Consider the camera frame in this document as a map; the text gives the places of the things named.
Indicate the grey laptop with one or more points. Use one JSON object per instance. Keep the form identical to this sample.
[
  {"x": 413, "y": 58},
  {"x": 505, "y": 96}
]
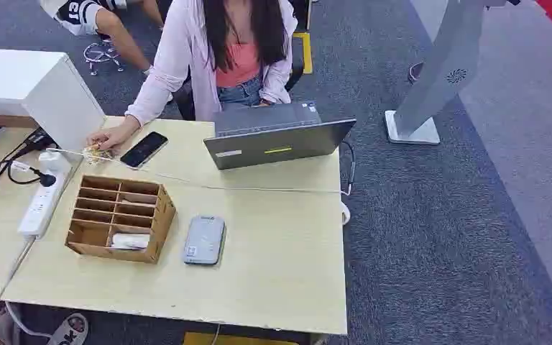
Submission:
[{"x": 276, "y": 138}]

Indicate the black smartphone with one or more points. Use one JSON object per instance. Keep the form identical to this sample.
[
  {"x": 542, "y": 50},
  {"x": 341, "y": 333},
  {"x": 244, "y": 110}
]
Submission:
[{"x": 143, "y": 149}]

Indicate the person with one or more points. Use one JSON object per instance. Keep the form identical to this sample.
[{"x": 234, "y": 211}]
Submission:
[
  {"x": 100, "y": 26},
  {"x": 195, "y": 52}
]

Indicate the white card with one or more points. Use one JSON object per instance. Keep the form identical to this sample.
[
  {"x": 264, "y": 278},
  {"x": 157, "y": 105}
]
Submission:
[{"x": 130, "y": 241}]

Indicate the person's hand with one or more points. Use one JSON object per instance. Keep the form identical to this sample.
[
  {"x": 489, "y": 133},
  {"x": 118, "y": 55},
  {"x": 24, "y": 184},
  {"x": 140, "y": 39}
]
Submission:
[{"x": 104, "y": 139}]

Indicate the crumpled snack wrapper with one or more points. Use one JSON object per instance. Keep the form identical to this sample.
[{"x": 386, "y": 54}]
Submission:
[{"x": 96, "y": 154}]

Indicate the grey kiosk stand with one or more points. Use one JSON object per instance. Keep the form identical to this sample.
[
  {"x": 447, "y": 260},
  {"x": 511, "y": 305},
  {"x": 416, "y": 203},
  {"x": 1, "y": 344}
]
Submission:
[{"x": 440, "y": 71}]

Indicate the wooden card box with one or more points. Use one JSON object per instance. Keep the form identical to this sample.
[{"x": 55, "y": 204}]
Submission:
[{"x": 92, "y": 234}]

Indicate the chair wheel base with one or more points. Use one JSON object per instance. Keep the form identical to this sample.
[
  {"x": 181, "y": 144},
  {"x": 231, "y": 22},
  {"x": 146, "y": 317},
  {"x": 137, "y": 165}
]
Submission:
[{"x": 100, "y": 52}]

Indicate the white power adapter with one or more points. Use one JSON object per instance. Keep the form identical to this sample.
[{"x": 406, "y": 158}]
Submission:
[{"x": 53, "y": 160}]

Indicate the white power strip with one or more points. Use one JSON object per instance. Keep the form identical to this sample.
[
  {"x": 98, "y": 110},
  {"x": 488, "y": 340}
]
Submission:
[{"x": 42, "y": 202}]

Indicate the black power adapter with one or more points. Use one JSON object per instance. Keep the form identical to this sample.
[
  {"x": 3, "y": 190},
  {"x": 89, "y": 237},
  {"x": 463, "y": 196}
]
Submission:
[{"x": 35, "y": 141}]

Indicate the white cabinet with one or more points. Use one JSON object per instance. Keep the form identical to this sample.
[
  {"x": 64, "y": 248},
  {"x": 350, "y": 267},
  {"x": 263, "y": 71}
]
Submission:
[{"x": 42, "y": 90}]

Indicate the person's slippered foot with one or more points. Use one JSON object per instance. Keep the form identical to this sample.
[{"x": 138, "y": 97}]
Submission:
[{"x": 69, "y": 329}]

